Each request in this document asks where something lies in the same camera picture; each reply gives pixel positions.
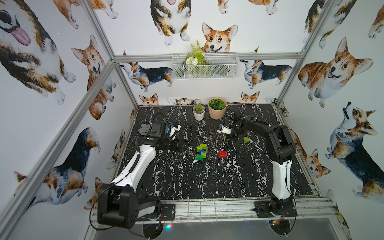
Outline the dark green lego brick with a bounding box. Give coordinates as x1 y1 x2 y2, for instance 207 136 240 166
195 155 204 161

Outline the red lego brick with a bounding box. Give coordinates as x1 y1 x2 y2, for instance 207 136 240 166
218 151 227 158

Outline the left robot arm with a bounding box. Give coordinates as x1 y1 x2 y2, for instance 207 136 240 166
97 123 181 229

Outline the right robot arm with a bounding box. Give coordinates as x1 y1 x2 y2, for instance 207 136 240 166
230 112 296 216

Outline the small white plant pot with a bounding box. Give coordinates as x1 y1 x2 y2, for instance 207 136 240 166
193 104 206 121

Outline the large beige plant pot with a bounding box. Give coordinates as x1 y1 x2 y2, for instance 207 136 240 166
208 98 228 120

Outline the grey work glove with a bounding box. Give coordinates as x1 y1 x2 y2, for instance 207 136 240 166
138 124 151 136

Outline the green fern plant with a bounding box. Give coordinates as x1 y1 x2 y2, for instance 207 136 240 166
185 41 207 67

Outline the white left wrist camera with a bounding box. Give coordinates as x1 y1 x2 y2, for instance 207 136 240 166
169 125 181 140

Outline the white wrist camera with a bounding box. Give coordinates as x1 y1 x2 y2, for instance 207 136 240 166
217 126 232 135
169 125 181 140

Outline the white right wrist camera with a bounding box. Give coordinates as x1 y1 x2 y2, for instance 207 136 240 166
217 126 232 135

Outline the white wire basket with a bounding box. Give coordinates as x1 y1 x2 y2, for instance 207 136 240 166
172 53 240 80

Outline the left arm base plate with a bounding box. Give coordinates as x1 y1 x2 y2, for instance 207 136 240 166
137 204 176 222

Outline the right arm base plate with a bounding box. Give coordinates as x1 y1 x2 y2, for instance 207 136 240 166
252 200 297 218

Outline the aluminium front rail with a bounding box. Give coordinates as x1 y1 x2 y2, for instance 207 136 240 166
88 197 334 226

